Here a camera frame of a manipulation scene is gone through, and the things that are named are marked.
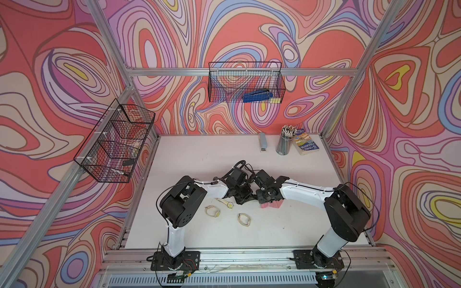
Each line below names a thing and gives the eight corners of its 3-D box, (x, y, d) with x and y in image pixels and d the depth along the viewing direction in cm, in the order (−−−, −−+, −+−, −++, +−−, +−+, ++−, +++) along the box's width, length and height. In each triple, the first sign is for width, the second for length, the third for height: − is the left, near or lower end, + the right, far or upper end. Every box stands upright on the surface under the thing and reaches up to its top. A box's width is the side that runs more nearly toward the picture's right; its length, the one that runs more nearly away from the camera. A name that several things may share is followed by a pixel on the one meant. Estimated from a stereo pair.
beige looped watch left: (204, 213, 88) (203, 211, 86) (207, 205, 91) (206, 203, 89) (218, 218, 87) (217, 216, 85) (221, 210, 90) (221, 208, 87)
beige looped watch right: (235, 219, 87) (235, 217, 85) (240, 212, 89) (241, 210, 87) (247, 228, 84) (247, 226, 82) (252, 220, 86) (252, 219, 85)
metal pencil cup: (277, 155, 111) (283, 134, 97) (274, 145, 116) (280, 124, 102) (289, 155, 111) (298, 134, 97) (287, 145, 116) (294, 124, 102)
